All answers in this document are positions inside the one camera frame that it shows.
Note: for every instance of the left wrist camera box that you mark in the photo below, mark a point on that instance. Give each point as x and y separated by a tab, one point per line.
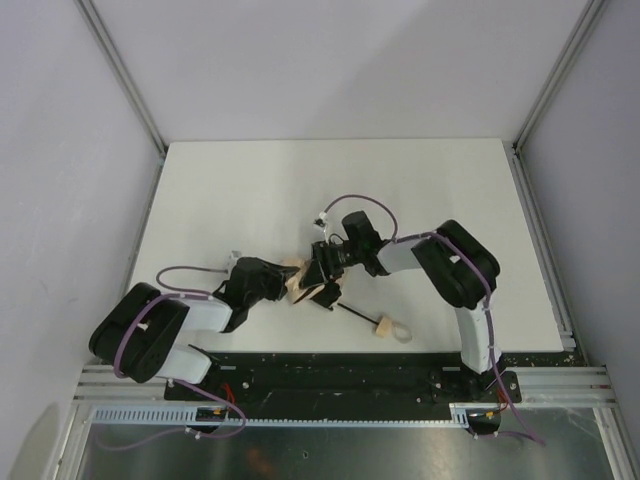
232	260

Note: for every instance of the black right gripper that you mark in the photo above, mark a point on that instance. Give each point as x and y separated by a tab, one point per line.
321	265

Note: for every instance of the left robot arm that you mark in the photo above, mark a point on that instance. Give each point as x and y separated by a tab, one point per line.
138	337

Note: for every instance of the aluminium corner post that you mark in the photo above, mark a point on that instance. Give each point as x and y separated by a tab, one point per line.
562	67
105	42

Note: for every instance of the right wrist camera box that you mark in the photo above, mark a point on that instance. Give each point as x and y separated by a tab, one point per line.
321	222

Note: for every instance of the beige folding umbrella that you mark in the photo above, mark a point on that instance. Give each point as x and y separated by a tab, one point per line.
383	326

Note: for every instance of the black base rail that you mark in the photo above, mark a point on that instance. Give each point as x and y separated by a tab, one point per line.
348	386

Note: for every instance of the grey slotted cable duct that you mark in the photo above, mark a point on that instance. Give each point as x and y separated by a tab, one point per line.
193	416

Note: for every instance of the left aluminium corner post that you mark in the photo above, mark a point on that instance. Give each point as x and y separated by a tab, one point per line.
105	42

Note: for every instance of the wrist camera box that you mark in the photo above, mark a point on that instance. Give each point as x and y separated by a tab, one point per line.
232	260
321	222

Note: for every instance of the right aluminium corner post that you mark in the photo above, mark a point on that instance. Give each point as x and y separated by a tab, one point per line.
562	67

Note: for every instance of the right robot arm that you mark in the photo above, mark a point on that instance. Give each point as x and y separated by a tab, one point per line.
460	268

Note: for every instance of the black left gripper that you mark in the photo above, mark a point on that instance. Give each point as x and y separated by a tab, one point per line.
273	279

